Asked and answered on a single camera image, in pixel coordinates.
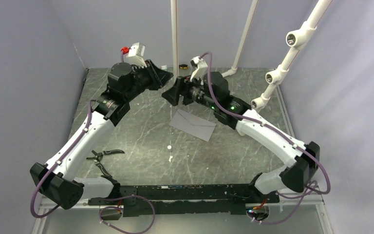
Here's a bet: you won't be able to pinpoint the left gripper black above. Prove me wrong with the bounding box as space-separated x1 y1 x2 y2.
124 59 173 102

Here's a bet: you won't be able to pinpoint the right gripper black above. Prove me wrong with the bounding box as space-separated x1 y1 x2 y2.
162 72 218 110

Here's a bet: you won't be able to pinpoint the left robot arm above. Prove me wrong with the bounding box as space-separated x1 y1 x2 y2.
30 59 173 217

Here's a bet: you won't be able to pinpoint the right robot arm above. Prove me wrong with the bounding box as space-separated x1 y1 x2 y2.
162 72 320 202

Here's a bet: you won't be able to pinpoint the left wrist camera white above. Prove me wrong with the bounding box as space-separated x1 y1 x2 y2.
120 42 147 68

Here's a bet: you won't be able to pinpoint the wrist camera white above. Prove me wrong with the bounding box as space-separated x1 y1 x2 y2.
189 56 208 84
120 42 147 68

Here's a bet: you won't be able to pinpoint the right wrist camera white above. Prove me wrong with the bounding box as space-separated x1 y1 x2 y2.
189 56 208 84

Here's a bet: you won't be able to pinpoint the black handled pliers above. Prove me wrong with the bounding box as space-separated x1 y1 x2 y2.
86 149 125 178

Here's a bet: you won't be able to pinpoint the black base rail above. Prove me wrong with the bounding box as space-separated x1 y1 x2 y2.
88 184 280 217

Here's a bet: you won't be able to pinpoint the white pvc pipe frame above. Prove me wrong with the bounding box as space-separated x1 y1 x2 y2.
171 0 331 108

